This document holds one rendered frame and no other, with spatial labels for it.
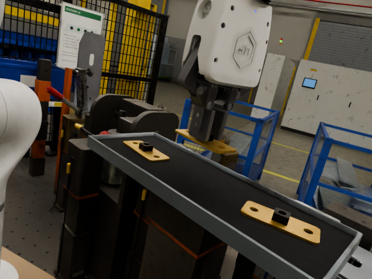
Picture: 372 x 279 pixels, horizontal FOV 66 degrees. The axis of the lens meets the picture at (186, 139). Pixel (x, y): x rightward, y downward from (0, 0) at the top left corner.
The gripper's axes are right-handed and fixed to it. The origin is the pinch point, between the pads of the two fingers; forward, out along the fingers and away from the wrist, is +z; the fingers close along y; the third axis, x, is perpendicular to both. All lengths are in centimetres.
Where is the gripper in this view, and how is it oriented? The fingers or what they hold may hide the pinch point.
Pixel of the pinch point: (208, 122)
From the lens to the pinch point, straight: 36.7
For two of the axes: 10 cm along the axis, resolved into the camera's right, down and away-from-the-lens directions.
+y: 7.3, -0.3, 6.8
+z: -2.1, 9.4, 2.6
